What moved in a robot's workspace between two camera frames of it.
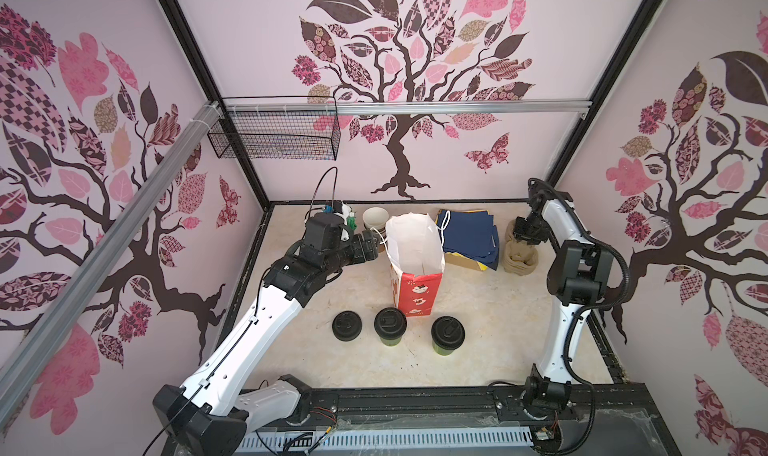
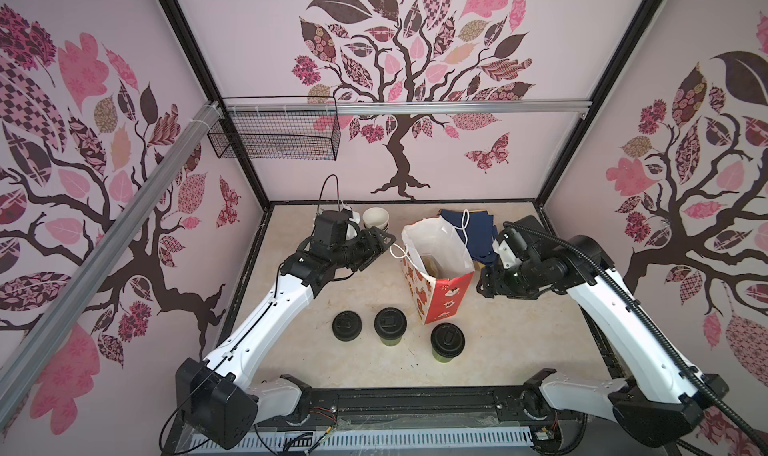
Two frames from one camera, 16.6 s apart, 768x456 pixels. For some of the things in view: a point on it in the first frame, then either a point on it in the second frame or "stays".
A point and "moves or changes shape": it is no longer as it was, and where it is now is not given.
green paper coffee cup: [391, 342] stays
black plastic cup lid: [448, 332] moves or changes shape
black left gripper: [360, 254] stays
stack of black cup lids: [346, 326] stays
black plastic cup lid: [390, 322] stays
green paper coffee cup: [441, 351] moves or changes shape
